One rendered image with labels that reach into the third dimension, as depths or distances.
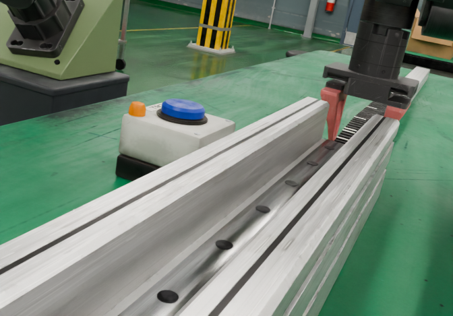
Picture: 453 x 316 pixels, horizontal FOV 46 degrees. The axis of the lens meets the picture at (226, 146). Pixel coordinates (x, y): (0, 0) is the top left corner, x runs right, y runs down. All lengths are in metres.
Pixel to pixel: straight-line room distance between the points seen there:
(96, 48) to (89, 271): 0.70
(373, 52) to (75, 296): 0.47
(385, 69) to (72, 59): 0.46
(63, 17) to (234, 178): 0.58
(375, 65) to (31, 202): 0.38
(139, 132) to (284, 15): 11.54
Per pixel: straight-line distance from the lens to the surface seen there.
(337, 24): 11.71
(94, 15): 0.90
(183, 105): 0.49
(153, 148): 0.48
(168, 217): 0.27
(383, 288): 0.41
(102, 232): 0.23
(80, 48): 0.87
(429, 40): 2.64
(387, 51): 0.62
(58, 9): 0.87
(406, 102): 0.63
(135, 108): 0.48
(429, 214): 0.58
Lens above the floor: 0.97
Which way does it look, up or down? 18 degrees down
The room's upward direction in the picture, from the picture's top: 11 degrees clockwise
